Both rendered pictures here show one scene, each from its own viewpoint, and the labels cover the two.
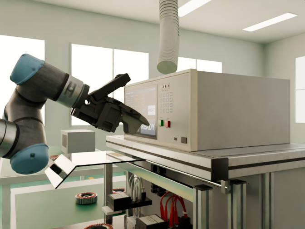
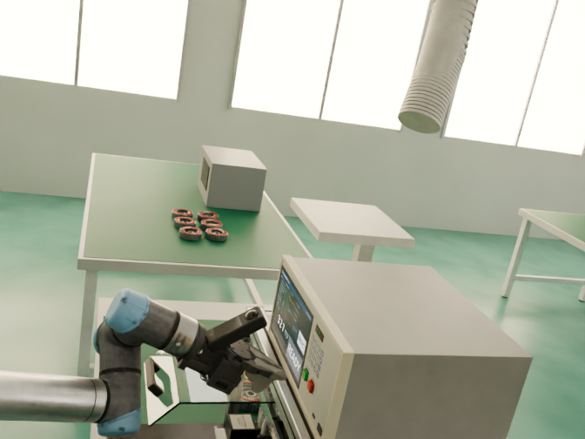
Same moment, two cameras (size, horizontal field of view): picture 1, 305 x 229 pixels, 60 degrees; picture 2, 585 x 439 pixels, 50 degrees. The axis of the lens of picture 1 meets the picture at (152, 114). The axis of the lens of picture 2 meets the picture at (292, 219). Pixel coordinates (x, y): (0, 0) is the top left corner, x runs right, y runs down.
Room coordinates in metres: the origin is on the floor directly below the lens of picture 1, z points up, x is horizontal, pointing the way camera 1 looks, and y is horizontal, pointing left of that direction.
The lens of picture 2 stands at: (-0.33, -0.14, 1.84)
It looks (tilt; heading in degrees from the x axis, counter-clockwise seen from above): 17 degrees down; 10
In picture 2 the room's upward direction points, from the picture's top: 10 degrees clockwise
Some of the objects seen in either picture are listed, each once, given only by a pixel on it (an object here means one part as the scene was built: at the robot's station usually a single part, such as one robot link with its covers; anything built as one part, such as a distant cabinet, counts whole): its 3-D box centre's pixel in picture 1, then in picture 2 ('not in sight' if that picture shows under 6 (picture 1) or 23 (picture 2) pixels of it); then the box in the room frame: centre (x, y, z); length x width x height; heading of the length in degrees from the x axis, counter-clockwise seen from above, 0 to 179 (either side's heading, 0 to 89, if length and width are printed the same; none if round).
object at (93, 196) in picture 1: (86, 197); not in sight; (1.39, 0.35, 0.77); 0.11 x 0.11 x 0.04
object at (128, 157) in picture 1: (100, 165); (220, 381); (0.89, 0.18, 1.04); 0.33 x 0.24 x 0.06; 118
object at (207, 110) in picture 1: (198, 111); (384, 342); (0.93, -0.16, 1.22); 0.44 x 0.39 x 0.20; 28
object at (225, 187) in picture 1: (160, 165); not in sight; (0.87, -0.03, 1.04); 0.62 x 0.02 x 0.03; 28
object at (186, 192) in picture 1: (140, 171); (270, 415); (0.84, 0.04, 1.03); 0.62 x 0.01 x 0.03; 28
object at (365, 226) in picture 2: not in sight; (338, 274); (1.86, 0.05, 0.98); 0.37 x 0.35 x 0.46; 28
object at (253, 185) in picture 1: (180, 197); not in sight; (0.91, -0.10, 0.92); 0.66 x 0.01 x 0.30; 28
